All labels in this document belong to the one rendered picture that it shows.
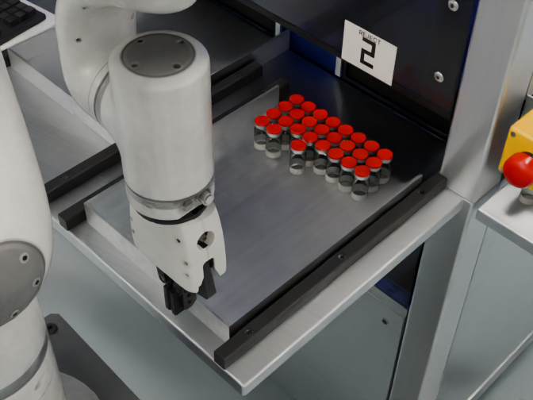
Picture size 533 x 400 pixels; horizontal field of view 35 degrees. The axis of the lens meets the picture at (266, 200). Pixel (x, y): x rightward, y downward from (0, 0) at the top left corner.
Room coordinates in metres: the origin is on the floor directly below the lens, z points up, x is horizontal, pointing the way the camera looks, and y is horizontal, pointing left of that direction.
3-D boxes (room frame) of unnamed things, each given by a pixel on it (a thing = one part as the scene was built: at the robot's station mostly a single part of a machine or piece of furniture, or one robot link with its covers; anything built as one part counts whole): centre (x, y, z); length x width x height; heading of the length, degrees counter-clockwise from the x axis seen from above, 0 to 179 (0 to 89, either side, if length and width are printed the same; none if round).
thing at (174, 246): (0.57, 0.09, 1.04); 0.10 x 0.08 x 0.11; 46
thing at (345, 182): (0.83, -0.06, 0.91); 0.18 x 0.02 x 0.05; 46
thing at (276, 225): (0.75, 0.01, 0.90); 0.34 x 0.26 x 0.04; 136
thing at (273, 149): (0.85, -0.01, 0.91); 0.02 x 0.02 x 0.05
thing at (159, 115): (0.57, 0.09, 1.18); 0.09 x 0.08 x 0.13; 45
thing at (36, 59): (1.07, 0.18, 0.90); 0.34 x 0.26 x 0.04; 136
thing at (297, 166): (0.82, -0.04, 0.91); 0.02 x 0.02 x 0.05
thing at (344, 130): (0.86, -0.10, 0.91); 0.18 x 0.02 x 0.05; 46
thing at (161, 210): (0.57, 0.09, 1.10); 0.09 x 0.08 x 0.03; 46
